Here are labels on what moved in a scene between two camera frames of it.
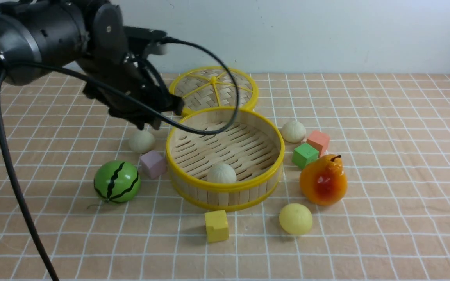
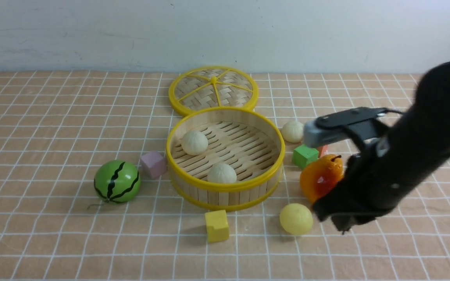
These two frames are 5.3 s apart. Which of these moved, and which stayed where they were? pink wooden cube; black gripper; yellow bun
Moved: black gripper
Stayed: pink wooden cube; yellow bun
